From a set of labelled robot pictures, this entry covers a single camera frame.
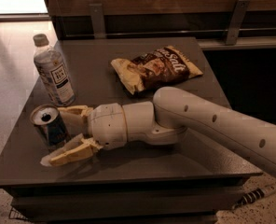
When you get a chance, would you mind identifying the left metal bracket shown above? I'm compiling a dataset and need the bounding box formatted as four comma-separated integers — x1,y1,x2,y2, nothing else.
90,3,106,39

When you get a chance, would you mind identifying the right metal bracket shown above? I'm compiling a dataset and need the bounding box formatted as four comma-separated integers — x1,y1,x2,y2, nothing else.
225,0,251,46

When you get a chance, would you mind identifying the sea salt chips bag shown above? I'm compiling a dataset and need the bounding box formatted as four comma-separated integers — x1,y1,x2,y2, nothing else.
111,46,203,94

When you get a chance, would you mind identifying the black white striped floor object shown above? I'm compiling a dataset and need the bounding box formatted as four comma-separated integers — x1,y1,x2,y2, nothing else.
232,185,276,210

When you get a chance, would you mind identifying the metal bracket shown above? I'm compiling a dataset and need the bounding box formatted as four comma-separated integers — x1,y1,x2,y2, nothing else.
90,3,106,39
225,0,251,46

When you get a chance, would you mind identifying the clear plastic tea bottle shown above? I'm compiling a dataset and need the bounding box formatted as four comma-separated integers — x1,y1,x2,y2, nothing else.
33,34,76,106

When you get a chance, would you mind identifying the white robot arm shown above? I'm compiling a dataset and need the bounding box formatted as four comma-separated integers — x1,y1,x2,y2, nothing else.
41,87,276,177

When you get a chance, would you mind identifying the wire rack on floor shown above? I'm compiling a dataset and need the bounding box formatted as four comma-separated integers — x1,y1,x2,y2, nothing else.
8,207,28,221

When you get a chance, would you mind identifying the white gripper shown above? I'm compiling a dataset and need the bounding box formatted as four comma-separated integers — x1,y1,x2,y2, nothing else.
40,104,127,167

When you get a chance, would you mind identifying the redbull can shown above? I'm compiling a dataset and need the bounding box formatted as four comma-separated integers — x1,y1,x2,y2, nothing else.
30,104,71,151

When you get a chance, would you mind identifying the grey table drawer cabinet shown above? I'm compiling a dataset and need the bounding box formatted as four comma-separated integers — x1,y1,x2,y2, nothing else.
2,177,251,224

